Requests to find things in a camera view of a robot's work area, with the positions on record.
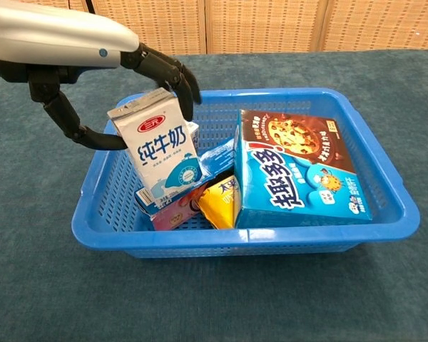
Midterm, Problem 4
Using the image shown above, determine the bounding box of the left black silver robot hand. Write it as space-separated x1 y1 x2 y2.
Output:
0 0 203 152

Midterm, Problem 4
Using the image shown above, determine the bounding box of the tall white blue milk carton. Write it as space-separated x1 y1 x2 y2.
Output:
106 88 213 207

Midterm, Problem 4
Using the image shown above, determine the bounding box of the small white purple milk carton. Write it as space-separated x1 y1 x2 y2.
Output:
185 120 200 149

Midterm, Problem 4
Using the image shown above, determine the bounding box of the long blue snack box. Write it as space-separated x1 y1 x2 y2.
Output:
134 137 236 232

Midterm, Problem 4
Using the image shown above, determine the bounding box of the yellow snack package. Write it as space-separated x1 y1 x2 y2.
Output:
196 174 240 230

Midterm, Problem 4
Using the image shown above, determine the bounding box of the large blue cookie box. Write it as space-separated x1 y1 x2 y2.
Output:
233 109 374 229

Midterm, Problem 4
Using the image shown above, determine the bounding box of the blue perforated plastic basket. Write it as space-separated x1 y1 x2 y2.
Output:
71 87 422 259

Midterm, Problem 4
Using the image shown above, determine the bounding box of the teal table cloth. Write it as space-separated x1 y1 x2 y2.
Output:
0 48 428 342

